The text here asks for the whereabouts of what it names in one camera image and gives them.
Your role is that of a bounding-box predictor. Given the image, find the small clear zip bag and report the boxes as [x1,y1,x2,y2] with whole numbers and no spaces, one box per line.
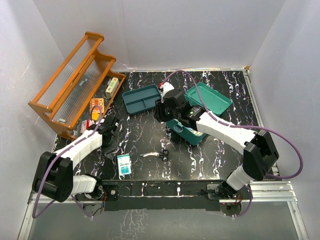
[104,145,119,160]

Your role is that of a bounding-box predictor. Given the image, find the alcohol wipes plastic bag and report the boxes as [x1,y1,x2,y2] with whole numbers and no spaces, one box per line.
[190,129,206,137]

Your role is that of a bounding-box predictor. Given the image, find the teal white sachet packet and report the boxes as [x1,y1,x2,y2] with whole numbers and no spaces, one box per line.
[117,154,132,176]

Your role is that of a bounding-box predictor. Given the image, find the dark teal divided tray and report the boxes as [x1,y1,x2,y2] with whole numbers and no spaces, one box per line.
[122,84,162,115]

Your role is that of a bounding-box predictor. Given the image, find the teal medicine kit box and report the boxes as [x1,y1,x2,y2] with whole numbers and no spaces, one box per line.
[166,82,232,146]

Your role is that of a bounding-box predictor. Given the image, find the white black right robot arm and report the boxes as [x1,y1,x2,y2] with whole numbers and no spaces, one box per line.
[154,89,279,199]

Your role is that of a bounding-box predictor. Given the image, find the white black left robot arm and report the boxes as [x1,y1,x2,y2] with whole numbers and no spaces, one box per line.
[32,117,120,203]

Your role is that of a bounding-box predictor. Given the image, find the red white small packet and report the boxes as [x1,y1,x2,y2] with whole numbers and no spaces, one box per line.
[80,119,96,134]

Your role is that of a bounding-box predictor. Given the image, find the orange snack packet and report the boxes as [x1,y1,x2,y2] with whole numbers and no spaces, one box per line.
[89,98,105,121]

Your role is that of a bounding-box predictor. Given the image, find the yellow white small box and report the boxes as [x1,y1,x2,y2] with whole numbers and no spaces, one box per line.
[105,77,119,99]

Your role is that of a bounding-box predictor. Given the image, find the orange wooden shelf rack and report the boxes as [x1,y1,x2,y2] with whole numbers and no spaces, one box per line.
[28,31,126,140]

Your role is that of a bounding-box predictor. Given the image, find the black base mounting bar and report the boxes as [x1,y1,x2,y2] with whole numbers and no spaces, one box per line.
[74,179,253,212]

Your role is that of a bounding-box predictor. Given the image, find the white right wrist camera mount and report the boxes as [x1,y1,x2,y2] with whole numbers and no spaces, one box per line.
[158,82,175,97]

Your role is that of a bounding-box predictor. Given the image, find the black handled scissors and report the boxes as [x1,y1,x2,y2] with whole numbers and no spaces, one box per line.
[140,149,169,162]

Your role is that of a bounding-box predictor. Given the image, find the aluminium frame rail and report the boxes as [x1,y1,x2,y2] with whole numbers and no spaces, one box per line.
[18,181,308,240]

